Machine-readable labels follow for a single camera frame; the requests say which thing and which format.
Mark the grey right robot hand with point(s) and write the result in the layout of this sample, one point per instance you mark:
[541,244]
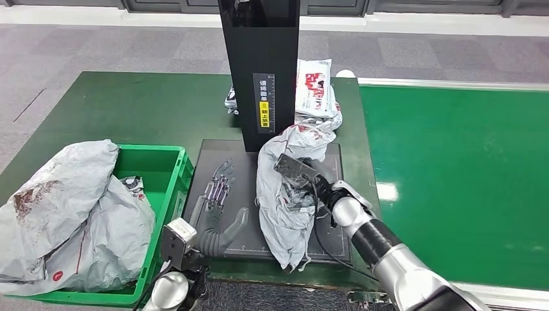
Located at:
[321,168]

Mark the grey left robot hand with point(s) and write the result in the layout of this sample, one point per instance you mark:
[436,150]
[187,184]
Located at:
[214,234]

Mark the grey parcel bag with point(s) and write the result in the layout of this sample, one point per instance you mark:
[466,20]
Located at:
[60,193]
[336,116]
[283,214]

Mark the white parcel bag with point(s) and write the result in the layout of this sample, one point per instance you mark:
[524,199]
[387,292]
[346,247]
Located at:
[116,232]

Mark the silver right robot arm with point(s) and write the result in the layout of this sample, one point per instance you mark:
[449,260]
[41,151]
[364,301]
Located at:
[386,253]

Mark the crumpled grey parcel bag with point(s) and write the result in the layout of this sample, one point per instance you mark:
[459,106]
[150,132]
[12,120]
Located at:
[336,116]

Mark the flat white parcel, red print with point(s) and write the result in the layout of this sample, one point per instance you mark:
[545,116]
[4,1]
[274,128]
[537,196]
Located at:
[315,92]

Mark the black inbound scanning machine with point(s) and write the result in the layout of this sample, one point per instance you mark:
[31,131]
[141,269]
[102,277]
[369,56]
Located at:
[261,86]

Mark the black and white parcel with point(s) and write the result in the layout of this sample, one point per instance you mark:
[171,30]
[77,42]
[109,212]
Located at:
[231,102]

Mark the green plastic crate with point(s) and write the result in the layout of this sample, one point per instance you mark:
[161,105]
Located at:
[158,171]

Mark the black yellow ruler label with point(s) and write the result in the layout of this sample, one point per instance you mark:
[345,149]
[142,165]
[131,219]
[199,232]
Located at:
[264,88]

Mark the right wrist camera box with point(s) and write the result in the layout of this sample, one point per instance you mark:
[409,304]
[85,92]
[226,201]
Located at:
[293,169]

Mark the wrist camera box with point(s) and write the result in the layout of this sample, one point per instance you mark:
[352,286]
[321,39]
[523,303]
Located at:
[293,169]
[178,238]

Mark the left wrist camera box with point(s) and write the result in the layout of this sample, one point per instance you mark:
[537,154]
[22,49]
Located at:
[178,238]

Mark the dark metal window frame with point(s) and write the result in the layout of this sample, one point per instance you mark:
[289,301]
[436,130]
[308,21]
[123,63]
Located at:
[171,4]

